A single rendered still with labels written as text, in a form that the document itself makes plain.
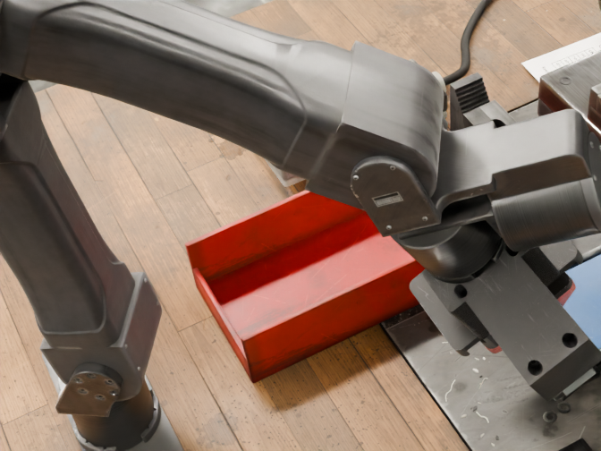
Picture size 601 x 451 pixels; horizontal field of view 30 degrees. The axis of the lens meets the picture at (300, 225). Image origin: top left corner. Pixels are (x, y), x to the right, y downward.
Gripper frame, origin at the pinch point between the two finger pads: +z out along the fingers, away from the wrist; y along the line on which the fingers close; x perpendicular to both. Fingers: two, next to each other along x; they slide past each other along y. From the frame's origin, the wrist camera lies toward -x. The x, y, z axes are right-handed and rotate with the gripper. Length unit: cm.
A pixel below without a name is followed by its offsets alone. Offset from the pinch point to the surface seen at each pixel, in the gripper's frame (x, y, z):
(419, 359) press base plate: 7.1, -9.8, 7.0
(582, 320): -1.2, 2.3, 2.9
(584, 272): 2.4, 4.7, 4.3
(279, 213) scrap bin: 23.5, -11.6, 0.9
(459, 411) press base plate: 1.3, -9.6, 6.9
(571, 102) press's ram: 5.8, 11.3, -9.3
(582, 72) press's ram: 8.0, 13.4, -8.2
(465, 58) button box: 36.2, 10.3, 17.0
